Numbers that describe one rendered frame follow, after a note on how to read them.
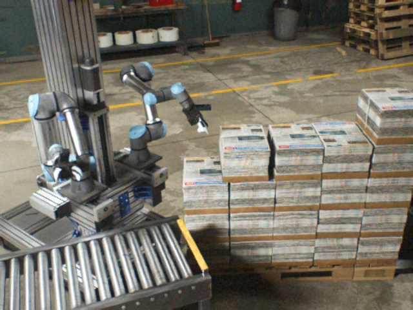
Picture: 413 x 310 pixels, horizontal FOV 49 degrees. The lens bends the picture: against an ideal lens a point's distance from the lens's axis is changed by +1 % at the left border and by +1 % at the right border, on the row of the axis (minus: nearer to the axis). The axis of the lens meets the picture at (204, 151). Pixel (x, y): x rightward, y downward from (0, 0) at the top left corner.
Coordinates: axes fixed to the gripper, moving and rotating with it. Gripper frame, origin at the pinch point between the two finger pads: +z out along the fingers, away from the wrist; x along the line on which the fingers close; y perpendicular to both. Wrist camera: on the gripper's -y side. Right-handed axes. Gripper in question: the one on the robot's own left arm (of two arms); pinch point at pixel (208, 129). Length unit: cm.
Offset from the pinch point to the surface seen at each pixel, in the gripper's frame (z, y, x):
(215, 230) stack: 58, 30, 18
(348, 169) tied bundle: 61, -63, 19
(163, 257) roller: 15, 39, 81
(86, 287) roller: -2, 69, 100
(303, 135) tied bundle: 35, -49, 1
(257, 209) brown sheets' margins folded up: 58, -1, 19
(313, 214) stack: 80, -30, 19
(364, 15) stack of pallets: 192, -240, -577
